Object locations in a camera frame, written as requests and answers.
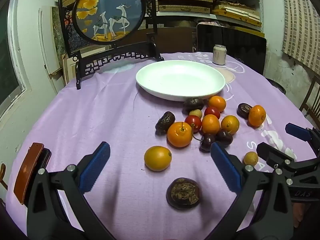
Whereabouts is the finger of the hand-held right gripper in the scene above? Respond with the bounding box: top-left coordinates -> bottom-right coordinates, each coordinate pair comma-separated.
256,142 -> 300,178
285,123 -> 320,155

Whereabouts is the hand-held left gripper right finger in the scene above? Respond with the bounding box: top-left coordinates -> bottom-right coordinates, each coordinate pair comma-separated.
210,142 -> 294,240

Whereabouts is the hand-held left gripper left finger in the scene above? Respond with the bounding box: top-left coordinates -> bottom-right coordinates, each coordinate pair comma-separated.
27,141 -> 111,240

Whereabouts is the orange tangerine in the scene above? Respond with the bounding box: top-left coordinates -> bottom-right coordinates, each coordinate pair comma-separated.
248,105 -> 266,127
208,96 -> 227,112

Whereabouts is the orange kumquat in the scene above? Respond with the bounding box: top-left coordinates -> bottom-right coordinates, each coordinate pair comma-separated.
202,114 -> 220,134
221,115 -> 240,134

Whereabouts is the red cherry tomato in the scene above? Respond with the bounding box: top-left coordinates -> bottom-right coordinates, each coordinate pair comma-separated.
204,106 -> 221,119
184,115 -> 202,133

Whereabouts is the tangerine with stem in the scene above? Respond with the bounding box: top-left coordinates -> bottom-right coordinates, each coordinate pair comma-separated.
167,121 -> 193,148

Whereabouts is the yellow kumquat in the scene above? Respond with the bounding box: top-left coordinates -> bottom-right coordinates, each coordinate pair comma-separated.
144,146 -> 172,172

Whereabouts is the white plate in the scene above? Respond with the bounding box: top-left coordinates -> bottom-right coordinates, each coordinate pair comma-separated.
136,60 -> 226,102

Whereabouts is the person's right hand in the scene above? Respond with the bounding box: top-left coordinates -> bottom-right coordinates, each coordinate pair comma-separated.
292,202 -> 312,228

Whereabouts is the wooden chair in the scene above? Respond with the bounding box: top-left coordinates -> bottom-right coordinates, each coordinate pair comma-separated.
299,76 -> 320,128

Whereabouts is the dark round seat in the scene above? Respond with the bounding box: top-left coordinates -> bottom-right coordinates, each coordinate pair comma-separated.
266,78 -> 287,95

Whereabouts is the purple tablecloth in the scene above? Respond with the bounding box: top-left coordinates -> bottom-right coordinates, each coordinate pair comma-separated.
5,52 -> 320,240

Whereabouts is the orange leather case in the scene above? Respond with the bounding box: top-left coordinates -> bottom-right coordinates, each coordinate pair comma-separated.
14,142 -> 52,205

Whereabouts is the black panel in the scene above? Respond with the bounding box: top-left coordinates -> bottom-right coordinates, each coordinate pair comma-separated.
197,23 -> 267,75

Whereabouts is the pale drink can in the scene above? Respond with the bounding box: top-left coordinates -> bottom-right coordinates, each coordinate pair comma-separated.
212,44 -> 227,66

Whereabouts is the checked cloth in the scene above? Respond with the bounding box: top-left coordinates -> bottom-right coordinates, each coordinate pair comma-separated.
281,0 -> 320,65

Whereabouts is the white framed board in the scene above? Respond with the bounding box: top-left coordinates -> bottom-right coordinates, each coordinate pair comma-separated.
39,6 -> 68,80

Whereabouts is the round deer screen black stand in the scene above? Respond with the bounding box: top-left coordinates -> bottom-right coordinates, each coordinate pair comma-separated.
58,0 -> 165,90

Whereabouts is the window with white frame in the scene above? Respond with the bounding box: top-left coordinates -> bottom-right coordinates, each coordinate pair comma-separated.
0,0 -> 33,120

